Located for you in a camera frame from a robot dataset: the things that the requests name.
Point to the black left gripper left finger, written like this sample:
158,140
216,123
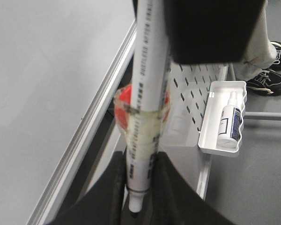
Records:
102,204

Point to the black sneaker near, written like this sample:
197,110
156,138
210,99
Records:
266,83

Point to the person's beige trouser legs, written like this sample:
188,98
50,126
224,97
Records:
260,53

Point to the white metal stand frame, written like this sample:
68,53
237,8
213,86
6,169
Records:
193,164

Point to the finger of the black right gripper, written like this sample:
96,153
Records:
210,31

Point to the white black-tip whiteboard marker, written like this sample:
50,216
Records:
149,82

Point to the white whiteboard with aluminium frame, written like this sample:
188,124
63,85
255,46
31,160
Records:
60,62

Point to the white blue spray bottle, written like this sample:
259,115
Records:
228,131

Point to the white perforated pegboard panel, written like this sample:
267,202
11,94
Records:
189,89

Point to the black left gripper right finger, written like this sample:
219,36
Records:
176,203

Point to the red round magnet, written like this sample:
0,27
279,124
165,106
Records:
122,101

